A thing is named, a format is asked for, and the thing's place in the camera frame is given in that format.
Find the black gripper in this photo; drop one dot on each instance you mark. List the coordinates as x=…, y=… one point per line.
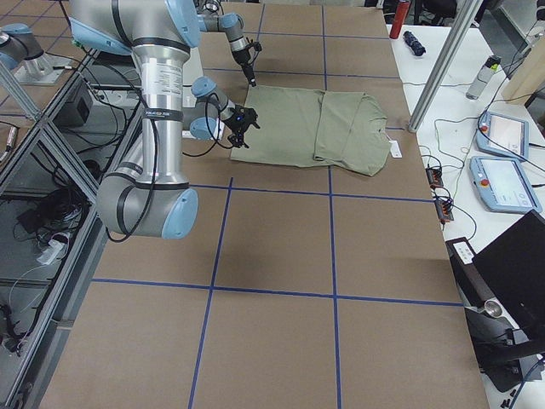
x=243, y=59
x=233, y=122

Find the lower teach pendant tablet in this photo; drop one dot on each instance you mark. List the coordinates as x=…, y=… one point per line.
x=503, y=185

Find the clear grey water bottle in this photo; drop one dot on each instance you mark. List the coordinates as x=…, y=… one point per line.
x=483, y=77

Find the white paper garment tag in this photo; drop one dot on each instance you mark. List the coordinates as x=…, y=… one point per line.
x=395, y=150

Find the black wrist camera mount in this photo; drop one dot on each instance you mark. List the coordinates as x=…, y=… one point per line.
x=255, y=46

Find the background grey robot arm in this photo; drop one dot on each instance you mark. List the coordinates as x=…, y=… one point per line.
x=22, y=54

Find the teach pendant tablet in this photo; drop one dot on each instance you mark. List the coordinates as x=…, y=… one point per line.
x=503, y=185
x=502, y=135

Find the aluminium frame post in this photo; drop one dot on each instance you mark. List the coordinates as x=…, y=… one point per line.
x=447, y=54

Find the black laptop computer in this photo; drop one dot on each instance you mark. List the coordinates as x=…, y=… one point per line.
x=512, y=266

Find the red metal bottle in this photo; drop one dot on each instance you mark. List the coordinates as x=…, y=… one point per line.
x=401, y=12

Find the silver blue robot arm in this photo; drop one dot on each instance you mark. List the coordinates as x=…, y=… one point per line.
x=232, y=25
x=148, y=194

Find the orange black connector module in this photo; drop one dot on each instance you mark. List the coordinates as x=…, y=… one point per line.
x=434, y=177

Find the upper teach pendant tablet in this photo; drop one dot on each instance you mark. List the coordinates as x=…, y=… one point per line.
x=502, y=135

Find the folded navy umbrella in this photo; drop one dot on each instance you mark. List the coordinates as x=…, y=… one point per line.
x=414, y=44

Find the olive green long-sleeve shirt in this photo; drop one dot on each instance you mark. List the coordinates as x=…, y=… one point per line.
x=311, y=127

